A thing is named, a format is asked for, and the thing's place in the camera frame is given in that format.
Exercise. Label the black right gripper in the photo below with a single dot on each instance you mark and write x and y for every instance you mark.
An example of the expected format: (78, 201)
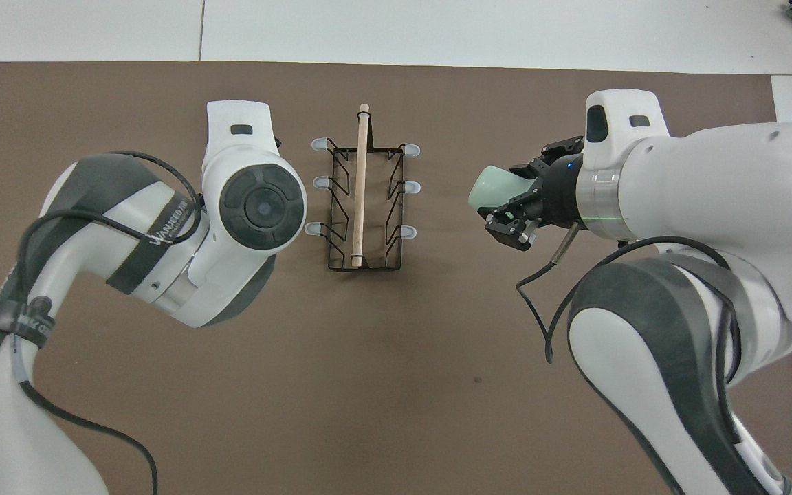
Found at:
(561, 192)

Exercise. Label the light green plastic cup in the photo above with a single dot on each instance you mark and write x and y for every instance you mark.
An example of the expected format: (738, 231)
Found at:
(496, 189)

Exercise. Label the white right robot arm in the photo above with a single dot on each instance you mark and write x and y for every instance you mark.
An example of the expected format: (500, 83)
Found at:
(712, 192)

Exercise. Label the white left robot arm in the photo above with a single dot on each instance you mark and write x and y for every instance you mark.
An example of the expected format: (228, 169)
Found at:
(245, 165)

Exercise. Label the brown table mat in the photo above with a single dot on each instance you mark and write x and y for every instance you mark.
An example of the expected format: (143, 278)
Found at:
(368, 378)

